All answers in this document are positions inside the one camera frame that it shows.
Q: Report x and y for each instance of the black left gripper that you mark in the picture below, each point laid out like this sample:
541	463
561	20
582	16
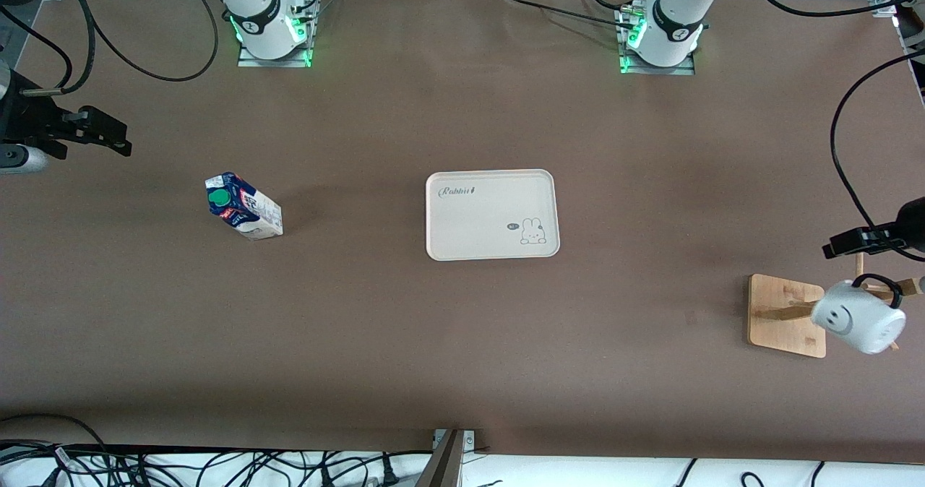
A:
912	221

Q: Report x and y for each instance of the cream tray with rabbit print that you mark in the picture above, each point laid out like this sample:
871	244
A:
491	212

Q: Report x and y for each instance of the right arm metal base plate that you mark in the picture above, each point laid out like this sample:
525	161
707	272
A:
278	62

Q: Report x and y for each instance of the brown table cover sheet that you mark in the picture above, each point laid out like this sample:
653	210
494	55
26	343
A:
289	328

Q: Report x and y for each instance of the blue white milk carton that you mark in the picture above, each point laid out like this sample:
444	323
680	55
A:
249	209

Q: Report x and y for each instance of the aluminium frame corner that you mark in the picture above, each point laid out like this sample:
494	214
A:
883	3

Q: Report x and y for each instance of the dark aluminium profile post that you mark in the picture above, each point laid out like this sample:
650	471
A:
444	465

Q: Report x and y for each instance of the wooden cup rack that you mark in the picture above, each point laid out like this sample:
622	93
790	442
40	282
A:
784	335

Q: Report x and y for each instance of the silver metal bracket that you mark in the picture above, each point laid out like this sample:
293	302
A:
468	440

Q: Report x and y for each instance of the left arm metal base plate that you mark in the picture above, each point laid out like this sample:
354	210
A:
657	70

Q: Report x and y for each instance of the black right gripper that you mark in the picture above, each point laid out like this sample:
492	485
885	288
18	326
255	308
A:
23	120

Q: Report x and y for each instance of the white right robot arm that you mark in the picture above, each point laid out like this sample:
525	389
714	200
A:
253	10

